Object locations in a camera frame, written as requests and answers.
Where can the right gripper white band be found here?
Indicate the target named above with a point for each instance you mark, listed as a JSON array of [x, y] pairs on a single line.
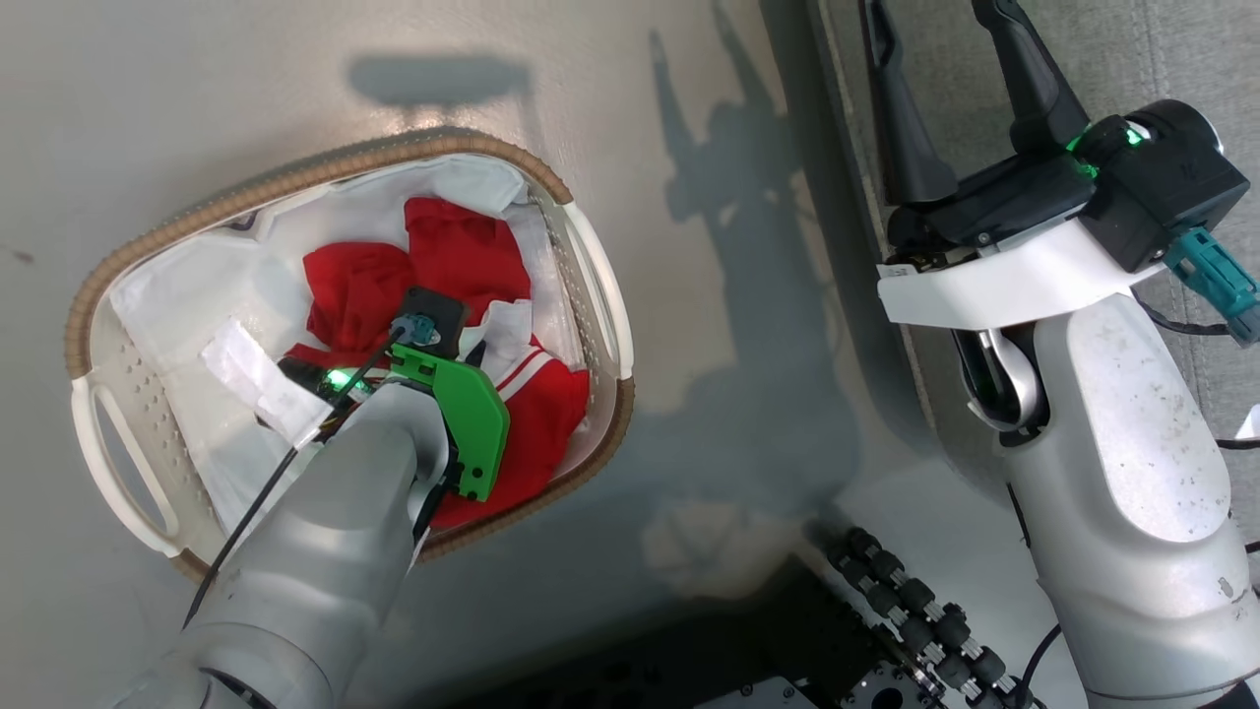
[[994, 276]]

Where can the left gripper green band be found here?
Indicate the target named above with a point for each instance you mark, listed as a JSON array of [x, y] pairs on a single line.
[[472, 414]]

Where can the red garment with white stripes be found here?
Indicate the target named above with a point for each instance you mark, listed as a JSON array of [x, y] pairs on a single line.
[[453, 246]]

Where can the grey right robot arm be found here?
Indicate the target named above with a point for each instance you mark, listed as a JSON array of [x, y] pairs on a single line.
[[1132, 473]]

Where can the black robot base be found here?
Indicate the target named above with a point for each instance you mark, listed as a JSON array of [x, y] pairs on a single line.
[[689, 650]]

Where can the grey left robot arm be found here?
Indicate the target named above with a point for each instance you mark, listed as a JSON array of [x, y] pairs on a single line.
[[315, 551]]

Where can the white laundry basket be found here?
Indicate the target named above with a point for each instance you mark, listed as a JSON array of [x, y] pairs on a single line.
[[128, 394]]

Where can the black roller omni wheel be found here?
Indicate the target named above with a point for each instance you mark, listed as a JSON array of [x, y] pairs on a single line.
[[925, 611]]

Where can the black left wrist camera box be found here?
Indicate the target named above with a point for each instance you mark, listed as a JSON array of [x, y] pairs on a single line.
[[438, 313]]

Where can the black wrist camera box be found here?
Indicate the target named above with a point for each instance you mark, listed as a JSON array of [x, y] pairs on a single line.
[[438, 313], [1166, 182]]

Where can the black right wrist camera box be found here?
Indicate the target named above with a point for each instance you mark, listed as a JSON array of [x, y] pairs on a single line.
[[1166, 182]]

